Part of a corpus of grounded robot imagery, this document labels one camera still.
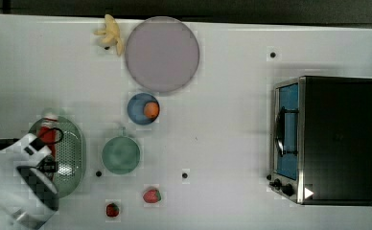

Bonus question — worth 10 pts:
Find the orange fruit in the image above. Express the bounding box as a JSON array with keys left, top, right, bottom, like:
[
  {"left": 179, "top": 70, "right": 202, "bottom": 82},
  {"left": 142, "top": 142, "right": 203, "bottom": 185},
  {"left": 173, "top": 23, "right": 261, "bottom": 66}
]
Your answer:
[{"left": 143, "top": 102, "right": 160, "bottom": 119}]

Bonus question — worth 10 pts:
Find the light red strawberry toy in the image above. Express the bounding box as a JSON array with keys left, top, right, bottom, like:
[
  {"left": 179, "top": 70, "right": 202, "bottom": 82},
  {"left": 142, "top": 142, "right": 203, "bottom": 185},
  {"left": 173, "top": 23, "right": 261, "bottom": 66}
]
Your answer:
[{"left": 143, "top": 189, "right": 161, "bottom": 203}]

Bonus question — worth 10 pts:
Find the dark red strawberry toy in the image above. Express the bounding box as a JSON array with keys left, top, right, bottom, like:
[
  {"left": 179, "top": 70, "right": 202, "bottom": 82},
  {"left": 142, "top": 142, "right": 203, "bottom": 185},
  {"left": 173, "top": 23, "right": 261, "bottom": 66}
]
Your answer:
[{"left": 105, "top": 203, "right": 120, "bottom": 218}]

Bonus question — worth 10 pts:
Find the green oval strainer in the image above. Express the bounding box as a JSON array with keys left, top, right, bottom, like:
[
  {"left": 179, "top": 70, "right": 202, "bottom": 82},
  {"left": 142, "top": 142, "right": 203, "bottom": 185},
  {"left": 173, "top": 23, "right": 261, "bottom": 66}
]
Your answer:
[{"left": 38, "top": 117, "right": 85, "bottom": 198}]

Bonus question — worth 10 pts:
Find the black toaster oven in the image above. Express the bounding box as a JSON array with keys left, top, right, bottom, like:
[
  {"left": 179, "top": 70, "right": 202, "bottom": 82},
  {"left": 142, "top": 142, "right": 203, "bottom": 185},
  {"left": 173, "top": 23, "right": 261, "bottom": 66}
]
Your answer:
[{"left": 267, "top": 76, "right": 372, "bottom": 206}]

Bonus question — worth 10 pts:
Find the blue bowl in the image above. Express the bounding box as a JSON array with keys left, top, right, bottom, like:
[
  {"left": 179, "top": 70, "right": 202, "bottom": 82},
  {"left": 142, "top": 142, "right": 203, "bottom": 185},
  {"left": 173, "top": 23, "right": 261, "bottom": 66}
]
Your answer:
[{"left": 128, "top": 93, "right": 160, "bottom": 126}]

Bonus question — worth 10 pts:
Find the grey round plate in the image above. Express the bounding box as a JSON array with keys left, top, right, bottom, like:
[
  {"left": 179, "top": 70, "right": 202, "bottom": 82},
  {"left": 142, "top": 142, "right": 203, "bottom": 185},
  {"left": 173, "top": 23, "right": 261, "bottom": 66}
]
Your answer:
[{"left": 125, "top": 16, "right": 199, "bottom": 93}]

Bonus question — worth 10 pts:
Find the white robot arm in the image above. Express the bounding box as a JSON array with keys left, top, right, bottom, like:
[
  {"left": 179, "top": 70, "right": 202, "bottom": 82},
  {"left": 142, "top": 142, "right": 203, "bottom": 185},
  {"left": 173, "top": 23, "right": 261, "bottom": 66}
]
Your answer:
[{"left": 0, "top": 133, "right": 59, "bottom": 230}]

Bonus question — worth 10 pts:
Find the yellow banana bunch toy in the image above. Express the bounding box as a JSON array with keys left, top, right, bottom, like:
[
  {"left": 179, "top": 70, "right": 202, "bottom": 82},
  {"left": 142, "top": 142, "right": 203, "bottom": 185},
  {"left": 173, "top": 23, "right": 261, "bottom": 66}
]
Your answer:
[{"left": 93, "top": 14, "right": 125, "bottom": 56}]

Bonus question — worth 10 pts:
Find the green metal pot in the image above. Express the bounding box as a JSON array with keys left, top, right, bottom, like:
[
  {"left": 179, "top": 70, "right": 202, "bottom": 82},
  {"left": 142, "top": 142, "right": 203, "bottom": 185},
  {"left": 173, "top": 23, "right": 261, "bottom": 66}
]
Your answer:
[{"left": 102, "top": 126, "right": 141, "bottom": 174}]

